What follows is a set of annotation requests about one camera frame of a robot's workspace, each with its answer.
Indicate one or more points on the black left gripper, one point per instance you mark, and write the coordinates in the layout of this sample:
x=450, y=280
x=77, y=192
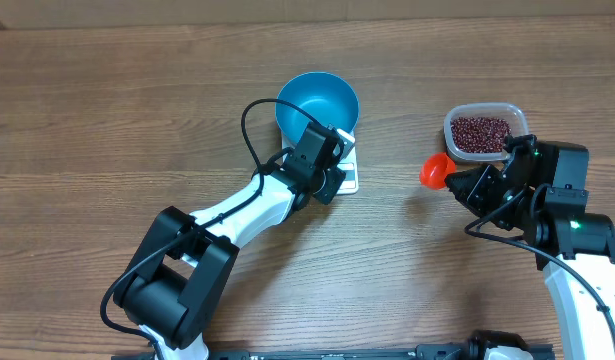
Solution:
x=330, y=192

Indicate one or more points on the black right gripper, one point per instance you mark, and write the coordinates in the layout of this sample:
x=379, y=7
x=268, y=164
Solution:
x=481, y=183

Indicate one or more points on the red plastic scoop blue handle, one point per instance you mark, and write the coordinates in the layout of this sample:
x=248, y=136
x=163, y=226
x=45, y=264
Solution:
x=435, y=170

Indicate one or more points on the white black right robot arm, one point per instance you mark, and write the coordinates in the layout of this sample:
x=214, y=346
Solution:
x=537, y=202

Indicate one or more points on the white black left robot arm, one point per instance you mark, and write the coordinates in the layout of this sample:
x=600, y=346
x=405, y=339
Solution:
x=174, y=281

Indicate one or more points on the white digital kitchen scale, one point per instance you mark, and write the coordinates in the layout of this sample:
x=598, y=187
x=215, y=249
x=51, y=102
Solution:
x=349, y=166

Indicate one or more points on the teal plastic bowl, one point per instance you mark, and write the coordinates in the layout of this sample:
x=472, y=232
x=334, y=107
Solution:
x=325, y=96

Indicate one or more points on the red beans pile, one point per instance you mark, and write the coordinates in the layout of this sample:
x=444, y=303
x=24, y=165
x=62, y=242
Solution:
x=479, y=135

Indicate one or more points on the clear plastic bean container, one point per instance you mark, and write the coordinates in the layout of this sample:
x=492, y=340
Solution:
x=509, y=112

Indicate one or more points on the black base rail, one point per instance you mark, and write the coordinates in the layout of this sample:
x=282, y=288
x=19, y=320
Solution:
x=481, y=345

